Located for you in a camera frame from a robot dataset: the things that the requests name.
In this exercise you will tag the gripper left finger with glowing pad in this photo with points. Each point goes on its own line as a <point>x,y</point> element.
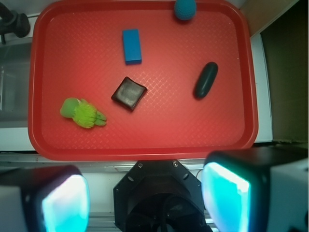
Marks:
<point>48,199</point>

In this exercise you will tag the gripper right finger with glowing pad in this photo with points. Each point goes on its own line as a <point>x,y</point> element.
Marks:
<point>261,189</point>

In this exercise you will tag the green fuzzy toy animal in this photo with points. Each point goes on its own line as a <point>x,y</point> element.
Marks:
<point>83,113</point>

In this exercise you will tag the dark green oval stone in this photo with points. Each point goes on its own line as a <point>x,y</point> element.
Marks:
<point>205,80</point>

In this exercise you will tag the dark square pillow-shaped block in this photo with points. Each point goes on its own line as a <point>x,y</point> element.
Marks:
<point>129,93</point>

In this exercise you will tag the red plastic tray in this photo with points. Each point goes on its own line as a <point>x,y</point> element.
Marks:
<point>77,52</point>

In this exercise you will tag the blue rectangular block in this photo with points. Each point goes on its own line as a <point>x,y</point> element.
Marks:
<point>132,48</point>

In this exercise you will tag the black clamp knob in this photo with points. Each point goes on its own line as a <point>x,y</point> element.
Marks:
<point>13,22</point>

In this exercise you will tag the teal knitted ball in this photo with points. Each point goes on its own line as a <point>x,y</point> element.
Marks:
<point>185,9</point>

